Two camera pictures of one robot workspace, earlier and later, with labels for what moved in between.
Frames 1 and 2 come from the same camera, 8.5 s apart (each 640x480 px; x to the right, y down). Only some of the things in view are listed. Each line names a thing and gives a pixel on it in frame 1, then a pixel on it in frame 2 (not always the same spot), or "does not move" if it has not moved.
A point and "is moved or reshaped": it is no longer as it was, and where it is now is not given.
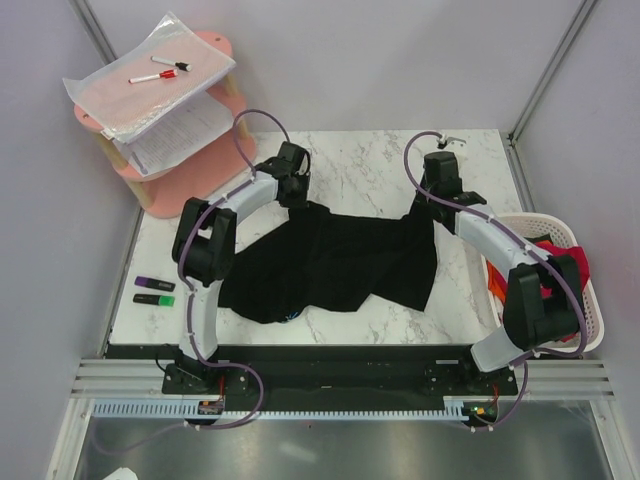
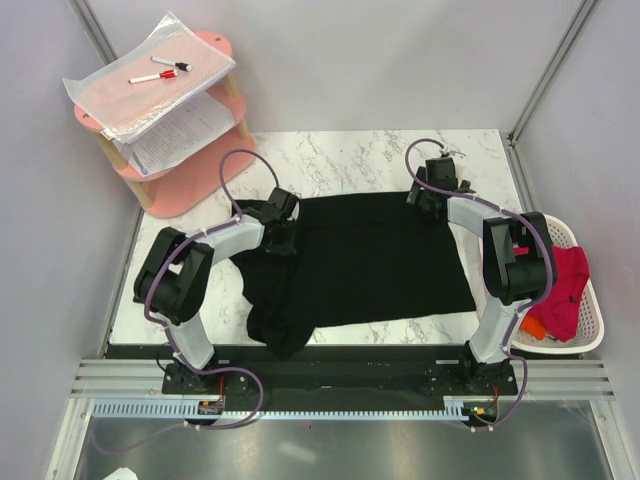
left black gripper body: [297, 196] → [287, 240]
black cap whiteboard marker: [180, 65] does not move
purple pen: [142, 169] does not move
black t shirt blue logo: [312, 254] is moved or reshaped
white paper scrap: [124, 473] does not move
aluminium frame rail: [139, 378] does not move
